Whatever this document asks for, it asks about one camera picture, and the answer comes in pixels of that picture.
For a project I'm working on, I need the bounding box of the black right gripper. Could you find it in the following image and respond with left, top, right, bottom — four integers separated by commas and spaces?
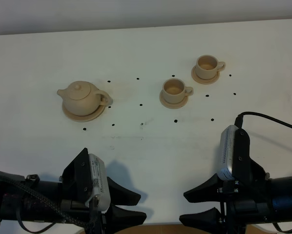
179, 128, 271, 234

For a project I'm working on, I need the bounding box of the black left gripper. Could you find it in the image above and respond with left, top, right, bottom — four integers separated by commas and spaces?
62, 148, 146, 234

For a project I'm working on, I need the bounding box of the beige teapot with lid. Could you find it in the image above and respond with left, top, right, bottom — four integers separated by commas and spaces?
57, 81, 112, 117

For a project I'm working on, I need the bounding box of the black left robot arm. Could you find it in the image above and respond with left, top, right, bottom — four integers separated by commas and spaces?
0, 149, 146, 234

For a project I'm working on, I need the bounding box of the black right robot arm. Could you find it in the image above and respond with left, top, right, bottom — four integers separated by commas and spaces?
179, 125, 292, 234

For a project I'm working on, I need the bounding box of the beige teapot saucer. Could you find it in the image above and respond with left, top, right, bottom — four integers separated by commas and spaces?
62, 102, 105, 122

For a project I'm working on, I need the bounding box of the near beige cup saucer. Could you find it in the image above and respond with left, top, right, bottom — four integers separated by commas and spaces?
159, 91, 188, 109

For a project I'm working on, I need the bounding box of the beige cup saucer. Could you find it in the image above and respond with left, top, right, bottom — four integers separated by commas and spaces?
191, 66, 220, 85
159, 91, 188, 109

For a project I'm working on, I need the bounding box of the near beige teacup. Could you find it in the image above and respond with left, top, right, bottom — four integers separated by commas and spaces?
162, 78, 193, 104

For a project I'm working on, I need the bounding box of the beige teacup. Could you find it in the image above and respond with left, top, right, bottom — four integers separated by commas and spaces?
195, 55, 226, 80
162, 78, 193, 104

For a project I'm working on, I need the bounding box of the far beige cup saucer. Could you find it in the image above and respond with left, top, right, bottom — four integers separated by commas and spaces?
191, 66, 220, 85

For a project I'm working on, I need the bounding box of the far beige teacup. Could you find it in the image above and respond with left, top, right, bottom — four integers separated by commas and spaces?
195, 55, 226, 80

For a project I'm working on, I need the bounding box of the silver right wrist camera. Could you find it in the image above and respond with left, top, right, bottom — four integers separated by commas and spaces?
217, 125, 238, 181

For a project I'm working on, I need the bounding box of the black braided left cable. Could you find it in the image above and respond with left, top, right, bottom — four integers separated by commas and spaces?
0, 170, 105, 234

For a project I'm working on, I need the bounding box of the black right camera cable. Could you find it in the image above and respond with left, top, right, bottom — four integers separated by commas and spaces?
234, 111, 292, 134

